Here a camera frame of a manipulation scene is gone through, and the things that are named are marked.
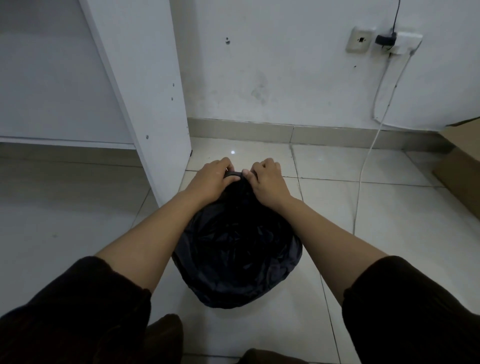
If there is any person's left hand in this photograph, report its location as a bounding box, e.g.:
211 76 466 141
185 157 242 209

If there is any person's right hand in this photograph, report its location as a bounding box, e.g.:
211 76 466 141
241 158 297 212

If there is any black plastic trash bag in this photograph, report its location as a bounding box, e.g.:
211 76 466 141
172 171 304 310

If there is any person's left forearm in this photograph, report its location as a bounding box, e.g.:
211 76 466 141
95 191 206 294

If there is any person's right forearm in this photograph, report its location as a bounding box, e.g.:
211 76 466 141
277 197 389 307

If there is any white wooden cabinet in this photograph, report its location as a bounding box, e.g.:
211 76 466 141
0 0 193 208

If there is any person's left leg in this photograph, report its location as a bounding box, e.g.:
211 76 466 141
144 313 184 364

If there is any person's leg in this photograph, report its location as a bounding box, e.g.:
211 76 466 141
237 348 310 364
144 313 184 364

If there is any person's right leg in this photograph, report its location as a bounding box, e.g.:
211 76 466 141
237 348 310 364

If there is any white power adapter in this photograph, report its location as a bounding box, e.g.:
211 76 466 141
390 32 424 56

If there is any person's dark left sleeve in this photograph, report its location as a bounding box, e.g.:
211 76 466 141
0 256 152 364

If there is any person's dark sleeve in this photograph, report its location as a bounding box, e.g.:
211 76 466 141
341 255 480 364
0 256 152 364

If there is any brown cardboard box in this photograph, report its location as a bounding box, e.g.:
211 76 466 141
431 116 480 222

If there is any person's dark right sleeve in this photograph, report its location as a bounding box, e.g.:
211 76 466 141
341 255 480 364

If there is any white cable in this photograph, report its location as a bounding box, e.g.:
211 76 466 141
352 47 419 236

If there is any beige wall socket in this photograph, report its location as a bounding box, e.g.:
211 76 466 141
345 25 377 53

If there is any black cable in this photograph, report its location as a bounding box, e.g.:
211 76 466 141
391 0 402 35

